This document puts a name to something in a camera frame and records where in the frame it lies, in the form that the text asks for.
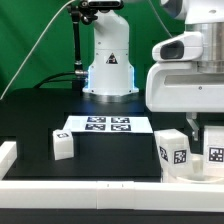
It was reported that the white marker sheet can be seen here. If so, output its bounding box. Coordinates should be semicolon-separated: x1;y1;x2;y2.
64;116;153;134

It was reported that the white front rail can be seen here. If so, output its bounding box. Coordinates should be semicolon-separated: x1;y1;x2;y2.
0;181;224;212

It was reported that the green backdrop curtain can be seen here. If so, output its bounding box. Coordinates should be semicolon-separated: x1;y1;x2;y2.
0;0;184;97

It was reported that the white cable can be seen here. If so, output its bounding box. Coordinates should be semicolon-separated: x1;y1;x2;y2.
0;0;76;101

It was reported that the white round stool seat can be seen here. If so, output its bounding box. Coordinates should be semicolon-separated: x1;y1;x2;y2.
160;152;224;184

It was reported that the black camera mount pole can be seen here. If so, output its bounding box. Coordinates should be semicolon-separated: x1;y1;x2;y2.
67;4;84;93

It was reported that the white left rail block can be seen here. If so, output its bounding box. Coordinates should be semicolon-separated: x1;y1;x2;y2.
0;141;17;181

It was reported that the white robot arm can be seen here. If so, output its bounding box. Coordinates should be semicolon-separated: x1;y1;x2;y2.
84;0;224;130

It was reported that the black camera on mount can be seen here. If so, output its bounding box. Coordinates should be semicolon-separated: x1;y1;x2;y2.
80;0;123;10

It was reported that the black cable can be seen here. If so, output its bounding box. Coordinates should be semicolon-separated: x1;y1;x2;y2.
33;71;84;89

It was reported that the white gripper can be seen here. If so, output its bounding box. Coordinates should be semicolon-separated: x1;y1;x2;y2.
145;32;224;140

